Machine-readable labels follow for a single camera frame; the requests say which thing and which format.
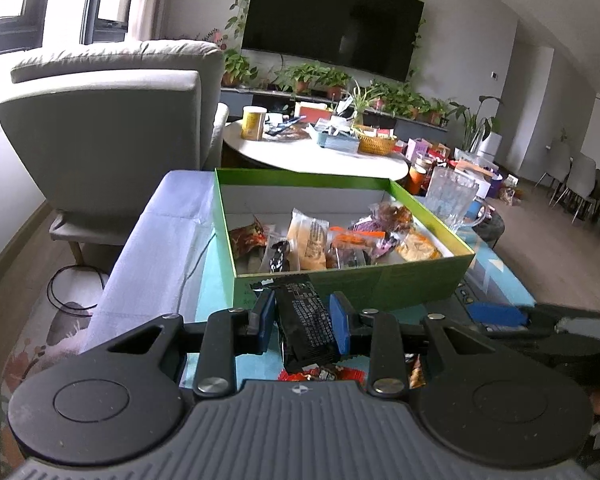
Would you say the black snack packet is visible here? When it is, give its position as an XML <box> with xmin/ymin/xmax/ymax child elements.
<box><xmin>272</xmin><ymin>275</ymin><xmax>342</xmax><ymax>373</ymax></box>

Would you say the orange snack bag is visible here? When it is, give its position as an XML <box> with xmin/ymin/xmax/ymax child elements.
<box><xmin>326</xmin><ymin>226</ymin><xmax>375</xmax><ymax>269</ymax></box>

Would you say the round dark side table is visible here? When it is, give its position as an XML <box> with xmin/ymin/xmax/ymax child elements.
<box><xmin>472</xmin><ymin>208</ymin><xmax>505</xmax><ymax>249</ymax></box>

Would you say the green cardboard box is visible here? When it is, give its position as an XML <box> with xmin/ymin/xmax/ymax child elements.
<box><xmin>214</xmin><ymin>169</ymin><xmax>475</xmax><ymax>310</ymax></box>

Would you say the beige biscuit packet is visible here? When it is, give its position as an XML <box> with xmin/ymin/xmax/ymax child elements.
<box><xmin>287</xmin><ymin>209</ymin><xmax>329</xmax><ymax>271</ymax></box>

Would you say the clear cookie packet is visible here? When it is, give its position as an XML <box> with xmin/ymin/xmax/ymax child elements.
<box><xmin>396</xmin><ymin>230</ymin><xmax>441</xmax><ymax>262</ymax></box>

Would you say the purple snack packet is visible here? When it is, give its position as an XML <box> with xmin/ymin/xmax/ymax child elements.
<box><xmin>350</xmin><ymin>216</ymin><xmax>403</xmax><ymax>260</ymax></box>

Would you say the glass mug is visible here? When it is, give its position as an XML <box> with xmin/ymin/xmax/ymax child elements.
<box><xmin>424</xmin><ymin>166</ymin><xmax>488</xmax><ymax>232</ymax></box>

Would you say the purple gift bag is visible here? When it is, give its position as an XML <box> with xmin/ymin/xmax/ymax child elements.
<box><xmin>486</xmin><ymin>174</ymin><xmax>503</xmax><ymax>198</ymax></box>

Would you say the wicker basket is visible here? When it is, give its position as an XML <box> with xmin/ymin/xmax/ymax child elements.
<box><xmin>353</xmin><ymin>125</ymin><xmax>398</xmax><ymax>156</ymax></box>

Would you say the round white coffee table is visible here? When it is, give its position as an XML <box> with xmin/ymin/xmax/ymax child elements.
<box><xmin>223</xmin><ymin>122</ymin><xmax>408</xmax><ymax>181</ymax></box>

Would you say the blue grey storage tray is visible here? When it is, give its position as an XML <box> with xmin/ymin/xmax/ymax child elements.
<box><xmin>315</xmin><ymin>125</ymin><xmax>360</xmax><ymax>154</ymax></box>

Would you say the yellow canister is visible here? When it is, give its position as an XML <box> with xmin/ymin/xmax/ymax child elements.
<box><xmin>240</xmin><ymin>105</ymin><xmax>268</xmax><ymax>141</ymax></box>

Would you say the spider plant in pot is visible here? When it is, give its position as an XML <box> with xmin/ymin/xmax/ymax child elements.
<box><xmin>337</xmin><ymin>80</ymin><xmax>382</xmax><ymax>126</ymax></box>

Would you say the grey armchair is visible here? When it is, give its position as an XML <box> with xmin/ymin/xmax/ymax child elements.
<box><xmin>0</xmin><ymin>40</ymin><xmax>228</xmax><ymax>262</ymax></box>

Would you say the black floor cable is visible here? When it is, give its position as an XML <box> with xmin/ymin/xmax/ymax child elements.
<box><xmin>46</xmin><ymin>231</ymin><xmax>217</xmax><ymax>319</ymax></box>

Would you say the black wall television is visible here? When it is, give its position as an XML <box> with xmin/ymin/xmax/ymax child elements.
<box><xmin>242</xmin><ymin>0</ymin><xmax>424</xmax><ymax>80</ymax></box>

